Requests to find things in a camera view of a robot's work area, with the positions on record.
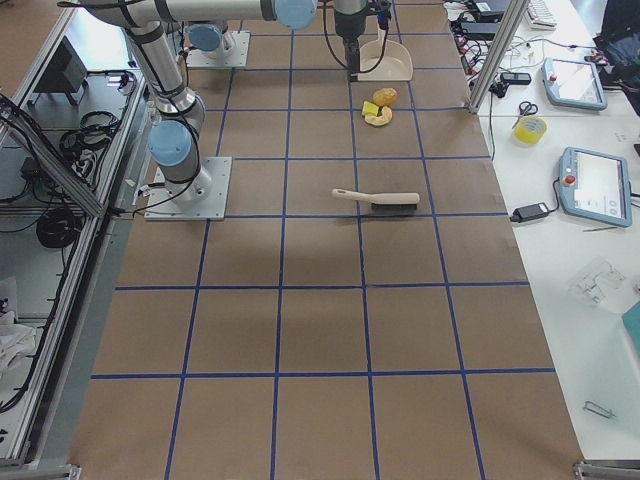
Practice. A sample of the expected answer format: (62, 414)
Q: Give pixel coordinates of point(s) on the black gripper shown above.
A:
(347, 26)

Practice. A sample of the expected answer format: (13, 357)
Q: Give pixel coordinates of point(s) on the beige dustpan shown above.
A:
(384, 60)

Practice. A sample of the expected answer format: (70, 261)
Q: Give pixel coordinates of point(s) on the white hand brush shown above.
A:
(388, 203)

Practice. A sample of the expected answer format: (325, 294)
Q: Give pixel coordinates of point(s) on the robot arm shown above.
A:
(297, 15)
(174, 141)

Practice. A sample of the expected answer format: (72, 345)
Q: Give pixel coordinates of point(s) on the brown toy potato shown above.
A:
(385, 97)

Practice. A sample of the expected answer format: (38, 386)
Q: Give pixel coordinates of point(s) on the yellow sponge piece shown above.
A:
(370, 108)

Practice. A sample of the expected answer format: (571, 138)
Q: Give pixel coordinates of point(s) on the toy croissant piece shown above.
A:
(383, 118)

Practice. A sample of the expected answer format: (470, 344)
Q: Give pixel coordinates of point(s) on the yellow tape roll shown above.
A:
(530, 129)

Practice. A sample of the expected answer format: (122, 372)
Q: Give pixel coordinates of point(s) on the far teach pendant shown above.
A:
(574, 84)

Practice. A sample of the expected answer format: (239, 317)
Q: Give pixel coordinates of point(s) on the teach pendant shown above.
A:
(595, 186)
(574, 84)

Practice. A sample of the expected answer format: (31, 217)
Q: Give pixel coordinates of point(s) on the black power adapter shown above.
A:
(530, 212)

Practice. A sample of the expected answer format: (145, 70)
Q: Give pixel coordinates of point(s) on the black monitor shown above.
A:
(64, 74)

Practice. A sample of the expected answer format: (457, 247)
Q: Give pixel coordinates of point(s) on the near teach pendant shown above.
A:
(595, 186)

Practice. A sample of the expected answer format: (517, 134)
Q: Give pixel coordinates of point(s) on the clear plastic bag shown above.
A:
(600, 284)

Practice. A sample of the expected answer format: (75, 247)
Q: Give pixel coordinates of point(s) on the teal box corner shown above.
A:
(631, 322)

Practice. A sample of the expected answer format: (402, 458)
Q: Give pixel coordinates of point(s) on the metal clip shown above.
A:
(599, 410)

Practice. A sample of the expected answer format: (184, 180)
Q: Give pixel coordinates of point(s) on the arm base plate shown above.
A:
(225, 50)
(206, 198)

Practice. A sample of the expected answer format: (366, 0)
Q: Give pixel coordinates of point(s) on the aluminium frame post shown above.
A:
(502, 40)

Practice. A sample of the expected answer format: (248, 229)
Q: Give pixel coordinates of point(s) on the black handled scissors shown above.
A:
(525, 108)

